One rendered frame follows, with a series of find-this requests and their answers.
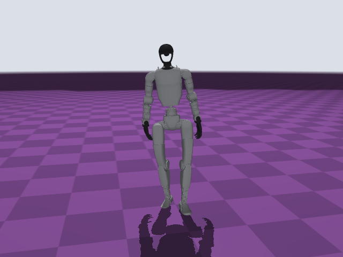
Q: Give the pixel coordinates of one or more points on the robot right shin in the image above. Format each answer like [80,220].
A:
[164,180]

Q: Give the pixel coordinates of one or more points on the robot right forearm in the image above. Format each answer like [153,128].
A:
[146,112]

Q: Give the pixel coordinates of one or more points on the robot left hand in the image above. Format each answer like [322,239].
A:
[199,128]

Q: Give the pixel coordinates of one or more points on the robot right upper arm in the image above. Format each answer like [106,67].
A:
[149,87]

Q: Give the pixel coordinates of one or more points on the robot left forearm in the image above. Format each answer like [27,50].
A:
[195,109]

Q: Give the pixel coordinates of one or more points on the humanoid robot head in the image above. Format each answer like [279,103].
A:
[166,49]

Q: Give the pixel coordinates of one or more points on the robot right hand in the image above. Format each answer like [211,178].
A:
[146,125]

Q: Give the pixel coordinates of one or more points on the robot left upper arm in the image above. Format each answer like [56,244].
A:
[186,74]

